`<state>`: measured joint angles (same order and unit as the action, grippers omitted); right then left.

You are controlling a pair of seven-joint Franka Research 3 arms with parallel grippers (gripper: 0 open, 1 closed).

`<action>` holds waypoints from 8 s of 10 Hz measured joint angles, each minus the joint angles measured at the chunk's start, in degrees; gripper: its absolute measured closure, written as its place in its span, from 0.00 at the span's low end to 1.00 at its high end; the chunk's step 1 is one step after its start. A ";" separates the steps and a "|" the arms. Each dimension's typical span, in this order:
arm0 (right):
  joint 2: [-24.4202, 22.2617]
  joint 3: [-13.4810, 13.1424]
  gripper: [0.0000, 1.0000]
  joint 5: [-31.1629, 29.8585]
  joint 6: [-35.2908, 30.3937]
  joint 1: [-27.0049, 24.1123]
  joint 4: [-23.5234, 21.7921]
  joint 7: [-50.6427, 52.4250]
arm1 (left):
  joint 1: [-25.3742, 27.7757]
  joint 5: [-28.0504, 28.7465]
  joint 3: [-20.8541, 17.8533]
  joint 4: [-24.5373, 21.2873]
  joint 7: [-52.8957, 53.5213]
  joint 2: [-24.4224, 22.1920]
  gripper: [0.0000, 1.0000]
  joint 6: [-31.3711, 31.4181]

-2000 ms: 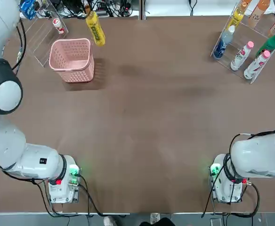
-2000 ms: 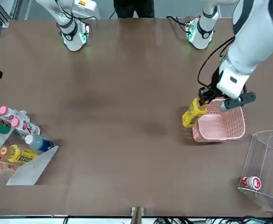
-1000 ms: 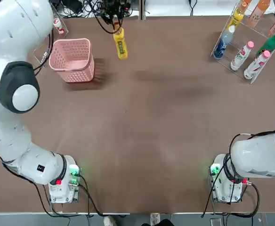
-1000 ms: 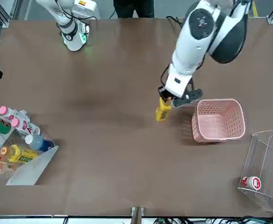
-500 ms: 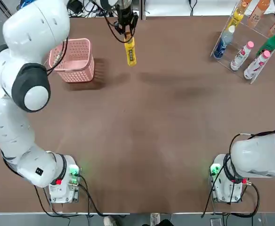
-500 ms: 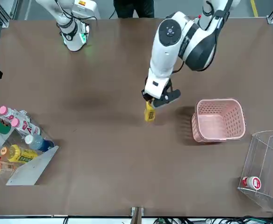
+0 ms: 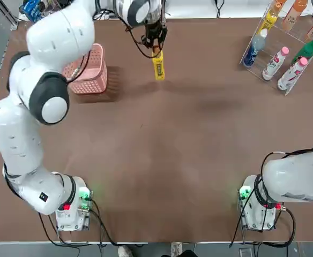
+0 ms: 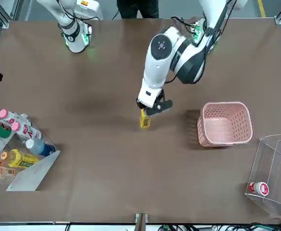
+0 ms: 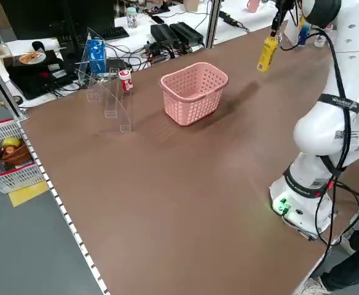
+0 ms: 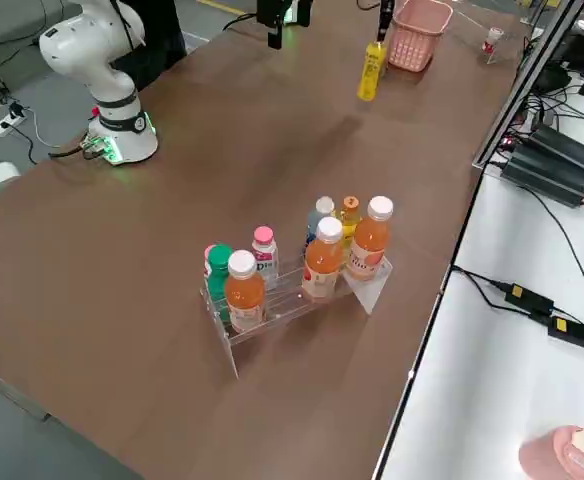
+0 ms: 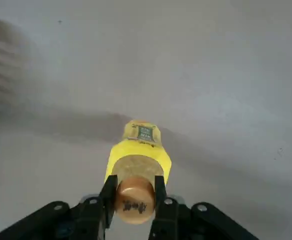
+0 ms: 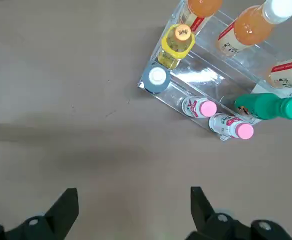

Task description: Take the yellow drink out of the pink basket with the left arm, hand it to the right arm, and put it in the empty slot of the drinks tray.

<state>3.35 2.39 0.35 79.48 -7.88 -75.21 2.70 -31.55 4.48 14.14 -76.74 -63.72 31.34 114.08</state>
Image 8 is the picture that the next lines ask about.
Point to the white bottle pink cap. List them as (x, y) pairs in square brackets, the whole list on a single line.
[(25, 130), (10, 116)]

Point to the clear acrylic shelf rack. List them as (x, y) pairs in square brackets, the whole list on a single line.
[(275, 168)]

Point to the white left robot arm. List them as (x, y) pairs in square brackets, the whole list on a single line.
[(155, 67)]

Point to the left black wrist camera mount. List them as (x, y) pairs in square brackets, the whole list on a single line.
[(162, 107)]

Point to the pink plastic basket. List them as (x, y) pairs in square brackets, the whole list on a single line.
[(204, 137)]

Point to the blue water bottle white cap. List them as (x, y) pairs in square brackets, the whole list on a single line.
[(38, 147)]

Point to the aluminium frame rail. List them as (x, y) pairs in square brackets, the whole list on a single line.
[(3, 14)]

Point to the aluminium post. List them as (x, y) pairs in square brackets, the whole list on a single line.
[(141, 222)]

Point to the yellow drink bottle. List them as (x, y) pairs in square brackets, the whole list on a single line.
[(145, 123), (22, 160)]

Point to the small red white bottle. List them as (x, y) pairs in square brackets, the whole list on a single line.
[(259, 188)]

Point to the clear acrylic drinks rack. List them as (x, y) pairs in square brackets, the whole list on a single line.
[(34, 173)]

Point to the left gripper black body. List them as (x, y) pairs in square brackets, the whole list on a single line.
[(140, 104)]

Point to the person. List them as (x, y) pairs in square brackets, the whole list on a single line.
[(138, 9)]

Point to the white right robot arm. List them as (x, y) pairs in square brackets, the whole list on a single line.
[(74, 41)]

